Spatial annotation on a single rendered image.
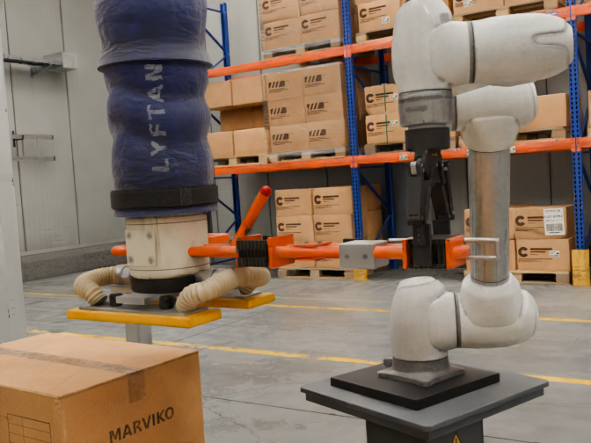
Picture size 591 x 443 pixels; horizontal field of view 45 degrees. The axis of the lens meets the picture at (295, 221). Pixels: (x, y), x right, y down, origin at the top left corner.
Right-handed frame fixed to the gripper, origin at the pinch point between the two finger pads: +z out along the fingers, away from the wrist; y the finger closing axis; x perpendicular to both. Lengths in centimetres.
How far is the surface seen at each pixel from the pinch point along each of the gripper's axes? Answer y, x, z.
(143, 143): 10, -56, -22
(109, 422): 12, -70, 36
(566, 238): -718, -132, 69
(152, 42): 9, -52, -42
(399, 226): -834, -386, 61
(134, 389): 5, -69, 31
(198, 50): 0, -48, -40
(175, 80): 6, -50, -34
